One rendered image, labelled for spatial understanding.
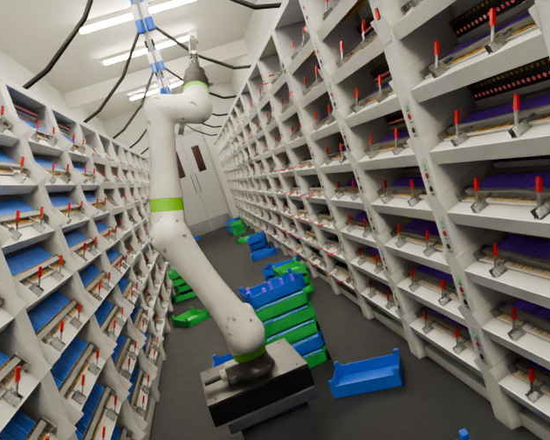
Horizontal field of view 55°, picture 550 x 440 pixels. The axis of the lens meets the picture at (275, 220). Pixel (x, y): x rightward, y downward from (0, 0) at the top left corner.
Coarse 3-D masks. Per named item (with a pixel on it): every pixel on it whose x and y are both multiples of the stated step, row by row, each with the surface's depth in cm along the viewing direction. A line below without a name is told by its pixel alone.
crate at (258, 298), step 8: (288, 272) 283; (272, 280) 282; (288, 280) 284; (296, 280) 265; (304, 280) 266; (240, 288) 276; (256, 288) 280; (280, 288) 263; (288, 288) 264; (296, 288) 265; (248, 296) 259; (256, 296) 259; (264, 296) 261; (272, 296) 262; (280, 296) 263; (256, 304) 260
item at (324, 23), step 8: (344, 0) 182; (352, 0) 177; (360, 0) 198; (328, 8) 221; (336, 8) 191; (344, 8) 185; (352, 8) 223; (320, 16) 221; (328, 16) 201; (336, 16) 195; (312, 24) 221; (320, 24) 221; (328, 24) 206; (320, 32) 218; (328, 32) 211
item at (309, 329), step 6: (312, 324) 267; (318, 324) 268; (294, 330) 265; (300, 330) 266; (306, 330) 267; (312, 330) 268; (318, 330) 268; (282, 336) 264; (288, 336) 264; (294, 336) 265; (300, 336) 266; (306, 336) 267; (270, 342) 262; (288, 342) 264
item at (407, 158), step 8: (384, 128) 229; (392, 128) 223; (376, 136) 228; (384, 136) 229; (368, 144) 228; (352, 152) 227; (360, 152) 228; (368, 152) 226; (384, 152) 206; (392, 152) 195; (408, 152) 177; (360, 160) 227; (368, 160) 213; (376, 160) 204; (384, 160) 197; (392, 160) 189; (400, 160) 183; (408, 160) 177; (416, 160) 170; (368, 168) 220; (376, 168) 211
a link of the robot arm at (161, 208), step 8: (152, 200) 181; (160, 200) 180; (168, 200) 180; (176, 200) 182; (152, 208) 182; (160, 208) 180; (168, 208) 180; (176, 208) 181; (152, 216) 182; (160, 216) 180; (168, 216) 180; (176, 216) 181; (184, 216) 185; (152, 224) 182
